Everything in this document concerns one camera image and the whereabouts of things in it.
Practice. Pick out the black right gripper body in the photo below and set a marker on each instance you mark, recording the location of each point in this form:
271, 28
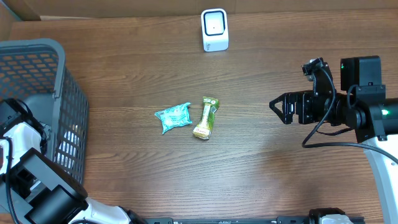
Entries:
313, 108

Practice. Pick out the yellow green snack packet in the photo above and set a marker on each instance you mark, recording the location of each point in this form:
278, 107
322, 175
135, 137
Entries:
204, 128

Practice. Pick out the mint green wipes packet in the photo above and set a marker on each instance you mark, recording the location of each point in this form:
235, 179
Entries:
176, 116

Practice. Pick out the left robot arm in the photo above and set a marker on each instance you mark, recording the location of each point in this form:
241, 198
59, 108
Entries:
36, 190

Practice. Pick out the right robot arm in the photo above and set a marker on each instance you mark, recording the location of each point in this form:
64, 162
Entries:
362, 106

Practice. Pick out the white barcode scanner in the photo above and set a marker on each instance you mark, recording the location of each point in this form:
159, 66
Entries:
214, 27

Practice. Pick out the white packet in basket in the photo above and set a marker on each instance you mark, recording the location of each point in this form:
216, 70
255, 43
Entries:
68, 150

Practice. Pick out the grey plastic mesh basket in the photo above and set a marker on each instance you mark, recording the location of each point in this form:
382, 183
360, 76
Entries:
35, 72

